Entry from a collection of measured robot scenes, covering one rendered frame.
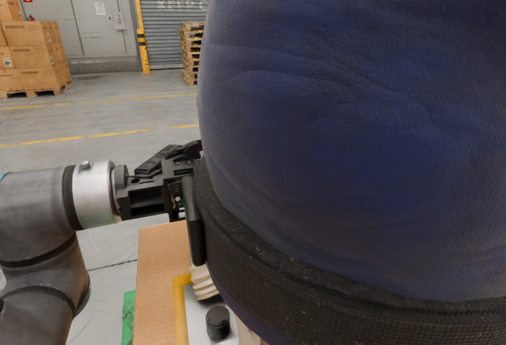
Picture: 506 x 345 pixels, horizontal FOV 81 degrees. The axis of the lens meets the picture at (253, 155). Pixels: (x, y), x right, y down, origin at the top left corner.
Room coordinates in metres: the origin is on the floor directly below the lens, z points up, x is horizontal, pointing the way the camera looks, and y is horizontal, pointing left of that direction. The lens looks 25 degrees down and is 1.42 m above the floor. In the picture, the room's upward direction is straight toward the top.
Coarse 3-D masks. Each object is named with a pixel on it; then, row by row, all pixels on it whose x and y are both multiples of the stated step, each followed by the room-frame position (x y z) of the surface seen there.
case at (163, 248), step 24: (144, 240) 0.40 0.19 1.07; (168, 240) 0.40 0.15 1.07; (144, 264) 0.34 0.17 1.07; (168, 264) 0.35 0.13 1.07; (144, 288) 0.30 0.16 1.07; (168, 288) 0.30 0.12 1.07; (144, 312) 0.26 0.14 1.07; (168, 312) 0.26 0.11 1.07; (144, 336) 0.23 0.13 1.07; (168, 336) 0.23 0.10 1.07
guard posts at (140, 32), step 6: (138, 30) 8.40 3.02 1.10; (138, 36) 8.42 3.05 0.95; (144, 36) 8.48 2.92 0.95; (144, 42) 8.44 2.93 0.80; (144, 48) 8.42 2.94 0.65; (144, 54) 8.41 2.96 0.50; (144, 60) 8.40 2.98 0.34; (144, 66) 8.40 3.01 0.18; (144, 72) 8.42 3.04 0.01; (150, 72) 8.41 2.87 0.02
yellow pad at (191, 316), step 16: (176, 288) 0.29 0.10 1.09; (192, 288) 0.28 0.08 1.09; (176, 304) 0.26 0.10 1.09; (192, 304) 0.26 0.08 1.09; (208, 304) 0.26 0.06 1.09; (224, 304) 0.26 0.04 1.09; (176, 320) 0.24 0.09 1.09; (192, 320) 0.24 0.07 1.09; (208, 320) 0.22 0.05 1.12; (224, 320) 0.22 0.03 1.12; (176, 336) 0.22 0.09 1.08; (192, 336) 0.22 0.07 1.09; (208, 336) 0.22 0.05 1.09; (224, 336) 0.21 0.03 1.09
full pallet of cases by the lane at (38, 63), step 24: (0, 0) 6.22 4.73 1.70; (0, 24) 5.69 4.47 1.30; (24, 24) 5.79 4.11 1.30; (48, 24) 6.39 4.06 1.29; (0, 48) 5.64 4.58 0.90; (24, 48) 5.76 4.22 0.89; (48, 48) 5.96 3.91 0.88; (0, 72) 5.60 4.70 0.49; (24, 72) 5.72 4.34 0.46; (48, 72) 5.85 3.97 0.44
